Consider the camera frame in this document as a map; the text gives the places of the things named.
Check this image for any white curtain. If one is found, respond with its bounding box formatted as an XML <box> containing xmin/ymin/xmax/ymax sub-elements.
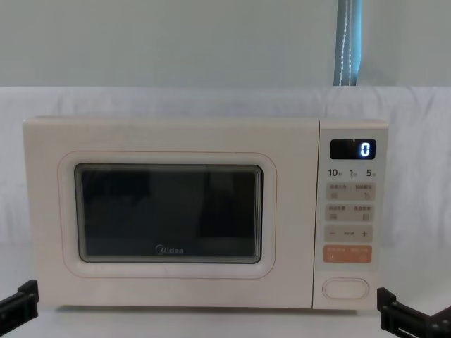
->
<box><xmin>0</xmin><ymin>0</ymin><xmax>451</xmax><ymax>89</ymax></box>

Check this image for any cream microwave oven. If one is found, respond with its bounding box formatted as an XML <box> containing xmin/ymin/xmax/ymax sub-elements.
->
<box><xmin>21</xmin><ymin>115</ymin><xmax>390</xmax><ymax>313</ymax></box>

